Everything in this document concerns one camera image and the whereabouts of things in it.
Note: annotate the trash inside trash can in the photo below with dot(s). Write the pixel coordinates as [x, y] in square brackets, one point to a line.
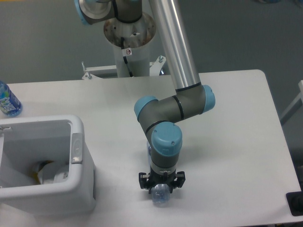
[43, 172]

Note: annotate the black object at table edge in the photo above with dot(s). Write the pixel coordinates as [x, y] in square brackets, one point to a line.
[295, 203]

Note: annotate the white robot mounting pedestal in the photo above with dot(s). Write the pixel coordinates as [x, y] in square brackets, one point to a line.
[131, 47]

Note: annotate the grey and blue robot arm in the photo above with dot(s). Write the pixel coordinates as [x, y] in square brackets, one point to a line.
[158, 118]

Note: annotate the white plastic wrapper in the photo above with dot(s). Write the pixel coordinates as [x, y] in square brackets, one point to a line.
[61, 175]

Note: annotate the white frame at right edge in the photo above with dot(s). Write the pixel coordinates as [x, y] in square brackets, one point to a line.
[294, 106]

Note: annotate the white trash can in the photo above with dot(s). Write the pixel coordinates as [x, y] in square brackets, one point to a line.
[59, 138]

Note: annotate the crushed clear plastic bottle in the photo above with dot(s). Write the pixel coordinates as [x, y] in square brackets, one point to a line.
[160, 195]

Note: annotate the blue labelled water bottle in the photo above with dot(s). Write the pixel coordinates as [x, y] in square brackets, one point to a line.
[9, 103]

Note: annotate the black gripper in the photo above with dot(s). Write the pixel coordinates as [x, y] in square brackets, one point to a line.
[159, 175]

